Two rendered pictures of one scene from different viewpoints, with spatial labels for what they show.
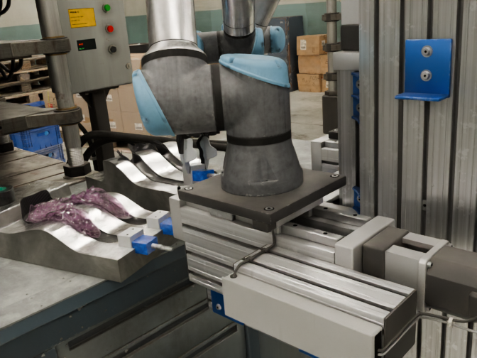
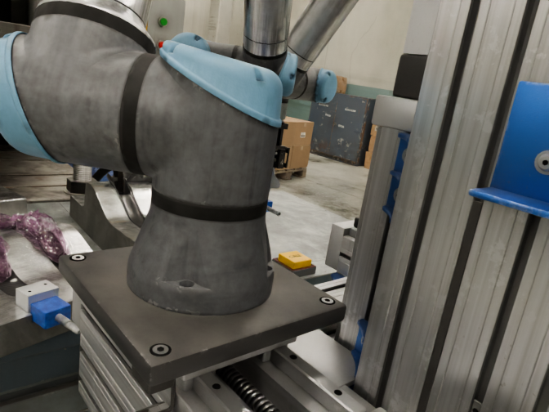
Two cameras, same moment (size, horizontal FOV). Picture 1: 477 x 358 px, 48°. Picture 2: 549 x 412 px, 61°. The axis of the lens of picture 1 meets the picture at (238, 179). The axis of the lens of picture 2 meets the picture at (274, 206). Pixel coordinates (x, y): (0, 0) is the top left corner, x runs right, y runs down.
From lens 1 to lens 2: 0.51 m
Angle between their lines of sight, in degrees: 4
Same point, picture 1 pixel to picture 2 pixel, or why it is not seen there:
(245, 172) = (157, 260)
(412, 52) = (528, 109)
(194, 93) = (89, 91)
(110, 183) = (87, 211)
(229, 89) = (154, 99)
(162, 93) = (29, 77)
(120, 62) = not seen: hidden behind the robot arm
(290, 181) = (236, 297)
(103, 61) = not seen: hidden behind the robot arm
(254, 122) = (189, 173)
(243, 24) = (267, 38)
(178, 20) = not seen: outside the picture
